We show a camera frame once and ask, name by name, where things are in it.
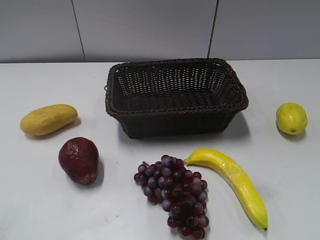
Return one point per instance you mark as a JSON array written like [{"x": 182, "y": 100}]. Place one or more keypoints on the dark red wax apple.
[{"x": 79, "y": 159}]

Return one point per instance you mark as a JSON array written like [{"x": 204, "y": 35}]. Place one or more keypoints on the yellow lemon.
[{"x": 291, "y": 118}]

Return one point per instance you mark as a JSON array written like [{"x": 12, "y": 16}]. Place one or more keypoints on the yellow mango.
[{"x": 48, "y": 119}]

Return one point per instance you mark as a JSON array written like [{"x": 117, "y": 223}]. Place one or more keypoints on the purple grape bunch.
[{"x": 181, "y": 193}]

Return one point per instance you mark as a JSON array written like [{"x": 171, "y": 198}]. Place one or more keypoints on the dark brown woven basket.
[{"x": 174, "y": 97}]

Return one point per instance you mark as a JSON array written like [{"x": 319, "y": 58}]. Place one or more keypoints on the yellow banana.
[{"x": 238, "y": 180}]

